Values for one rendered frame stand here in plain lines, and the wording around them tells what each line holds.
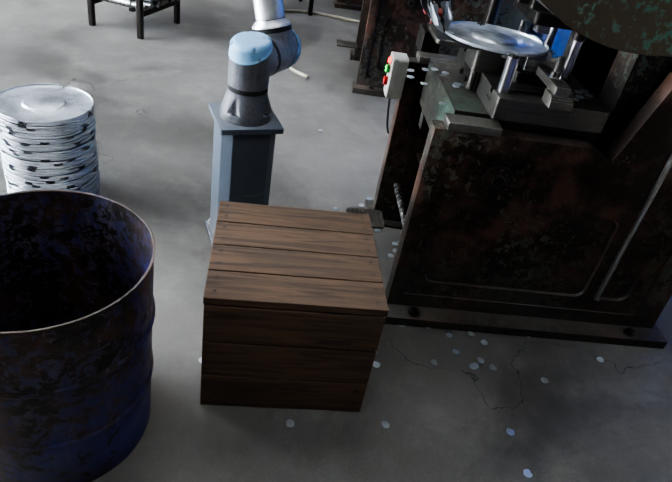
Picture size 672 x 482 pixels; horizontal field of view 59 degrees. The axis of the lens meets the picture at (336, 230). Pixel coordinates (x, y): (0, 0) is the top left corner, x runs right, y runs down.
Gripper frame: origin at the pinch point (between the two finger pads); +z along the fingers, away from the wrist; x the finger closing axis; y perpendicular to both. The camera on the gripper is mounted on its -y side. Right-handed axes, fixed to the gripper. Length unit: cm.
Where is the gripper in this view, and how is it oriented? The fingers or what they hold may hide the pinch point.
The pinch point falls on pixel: (442, 26)
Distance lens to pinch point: 170.3
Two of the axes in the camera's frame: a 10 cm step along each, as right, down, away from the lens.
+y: 0.7, 5.8, -8.1
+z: 2.8, 7.7, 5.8
